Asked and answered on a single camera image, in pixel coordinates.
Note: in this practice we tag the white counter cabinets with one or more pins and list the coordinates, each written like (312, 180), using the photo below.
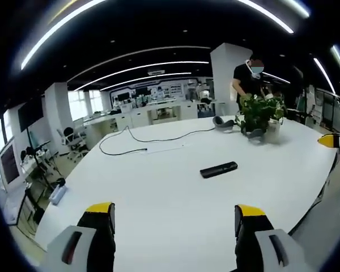
(147, 114)

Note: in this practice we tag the white power strip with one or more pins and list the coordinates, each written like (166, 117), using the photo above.
(164, 147)

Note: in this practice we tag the grey headset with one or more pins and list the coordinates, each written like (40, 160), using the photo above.
(223, 123)
(255, 134)

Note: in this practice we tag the wall-mounted black screen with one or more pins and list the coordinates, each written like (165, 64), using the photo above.
(30, 114)

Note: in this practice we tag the computer monitor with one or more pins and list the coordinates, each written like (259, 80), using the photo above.
(8, 167)

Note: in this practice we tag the white tissue box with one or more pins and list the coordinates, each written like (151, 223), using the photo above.
(57, 194)

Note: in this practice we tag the potted green plant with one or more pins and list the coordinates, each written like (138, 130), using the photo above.
(265, 113)

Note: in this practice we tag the black remote control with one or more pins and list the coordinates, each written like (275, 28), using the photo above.
(218, 169)

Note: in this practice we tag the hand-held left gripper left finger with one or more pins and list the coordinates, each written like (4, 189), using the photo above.
(85, 241)

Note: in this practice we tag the white office chair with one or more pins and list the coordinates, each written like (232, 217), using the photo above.
(72, 139)

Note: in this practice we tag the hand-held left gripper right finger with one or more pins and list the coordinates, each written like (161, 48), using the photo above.
(260, 241)

